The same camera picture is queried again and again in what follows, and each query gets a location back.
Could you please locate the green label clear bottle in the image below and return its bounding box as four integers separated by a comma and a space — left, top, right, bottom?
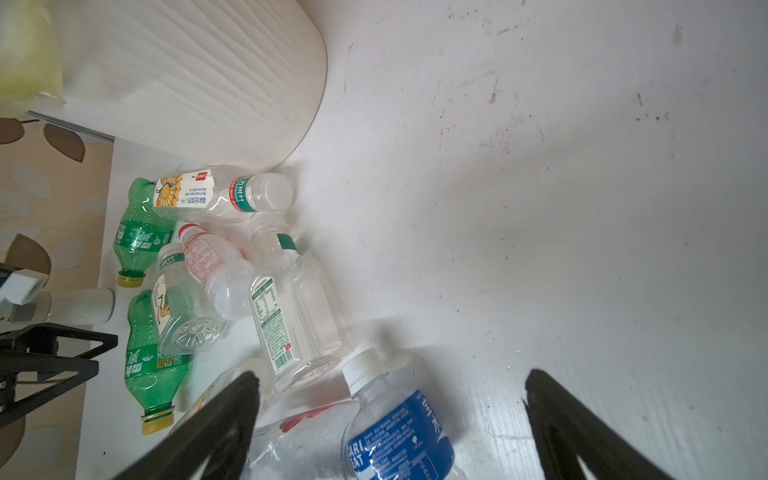
248, 212, 351, 394

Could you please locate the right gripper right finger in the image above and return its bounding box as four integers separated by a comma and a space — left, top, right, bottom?
525, 369, 670, 479

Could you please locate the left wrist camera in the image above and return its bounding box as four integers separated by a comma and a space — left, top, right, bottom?
0, 263, 49, 321

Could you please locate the white ribbed waste bin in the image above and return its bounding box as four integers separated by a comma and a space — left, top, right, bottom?
37, 1, 328, 170

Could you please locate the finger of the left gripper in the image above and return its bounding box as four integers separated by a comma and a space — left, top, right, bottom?
1, 353, 99, 428
1, 323, 118, 360

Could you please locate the white cylinder at edge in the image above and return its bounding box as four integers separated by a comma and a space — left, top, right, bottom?
5, 286, 116, 326

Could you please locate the green soda bottle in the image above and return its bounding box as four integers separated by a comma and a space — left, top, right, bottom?
113, 178, 175, 288
124, 290, 190, 436

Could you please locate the green soda bottle lower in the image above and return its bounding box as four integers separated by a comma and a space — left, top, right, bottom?
124, 290, 190, 436

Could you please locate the green cap square bottle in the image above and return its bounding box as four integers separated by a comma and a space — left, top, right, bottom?
152, 243, 230, 356

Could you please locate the blue label bottle front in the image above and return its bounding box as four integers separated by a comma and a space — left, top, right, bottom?
342, 348, 466, 480

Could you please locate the orange label clear bottle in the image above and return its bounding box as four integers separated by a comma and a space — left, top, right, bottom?
152, 165, 294, 223

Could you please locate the blue cap crushed bottle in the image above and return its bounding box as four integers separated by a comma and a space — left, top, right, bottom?
241, 401, 359, 479

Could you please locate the pink label clear bottle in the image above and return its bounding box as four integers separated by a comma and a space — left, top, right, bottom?
178, 223, 254, 321

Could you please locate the green soda bottle upper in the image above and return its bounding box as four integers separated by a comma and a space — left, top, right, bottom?
113, 178, 175, 288

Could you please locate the orange label bottle lower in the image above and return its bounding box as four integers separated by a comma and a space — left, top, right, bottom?
170, 358, 274, 433

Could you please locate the yellow plastic bin liner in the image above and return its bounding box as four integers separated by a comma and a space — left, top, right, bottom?
1, 1, 64, 118

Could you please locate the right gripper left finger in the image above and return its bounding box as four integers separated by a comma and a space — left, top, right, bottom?
117, 371, 260, 479

